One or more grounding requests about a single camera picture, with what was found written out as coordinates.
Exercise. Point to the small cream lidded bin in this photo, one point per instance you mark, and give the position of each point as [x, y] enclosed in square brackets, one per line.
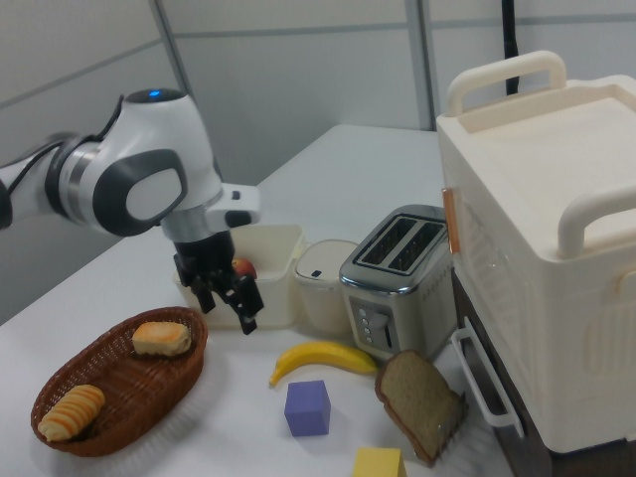
[323, 293]

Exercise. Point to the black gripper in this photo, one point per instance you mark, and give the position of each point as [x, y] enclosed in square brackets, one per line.
[204, 258]

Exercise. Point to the purple cube block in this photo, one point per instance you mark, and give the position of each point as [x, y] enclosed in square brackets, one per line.
[307, 410]

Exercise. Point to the open cream plastic container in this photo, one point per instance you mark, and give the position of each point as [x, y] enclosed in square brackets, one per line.
[275, 278]

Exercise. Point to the red apple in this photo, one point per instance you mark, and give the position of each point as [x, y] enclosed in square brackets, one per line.
[246, 269]

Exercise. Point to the black pole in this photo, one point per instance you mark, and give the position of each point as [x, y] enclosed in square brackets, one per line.
[509, 45]

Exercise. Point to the silver two-slot toaster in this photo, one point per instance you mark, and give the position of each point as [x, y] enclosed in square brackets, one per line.
[397, 298]

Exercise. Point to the striped long bread roll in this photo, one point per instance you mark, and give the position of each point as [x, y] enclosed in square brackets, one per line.
[72, 412]

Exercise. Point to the yellow banana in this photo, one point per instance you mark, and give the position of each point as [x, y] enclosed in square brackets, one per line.
[323, 357]

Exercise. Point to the brown oval wicker basket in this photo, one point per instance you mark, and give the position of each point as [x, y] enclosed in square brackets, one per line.
[134, 387]

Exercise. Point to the yellow cube block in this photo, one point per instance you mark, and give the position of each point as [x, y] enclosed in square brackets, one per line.
[378, 463]

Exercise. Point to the square golden bread roll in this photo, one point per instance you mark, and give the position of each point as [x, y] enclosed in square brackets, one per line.
[161, 339]

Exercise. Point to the copper latch strip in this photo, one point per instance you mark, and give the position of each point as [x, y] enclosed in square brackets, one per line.
[451, 223]

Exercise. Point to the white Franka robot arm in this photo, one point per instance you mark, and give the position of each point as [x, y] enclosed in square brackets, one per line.
[149, 149]

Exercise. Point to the brown bread slice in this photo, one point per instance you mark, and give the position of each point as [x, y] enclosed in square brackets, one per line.
[417, 402]

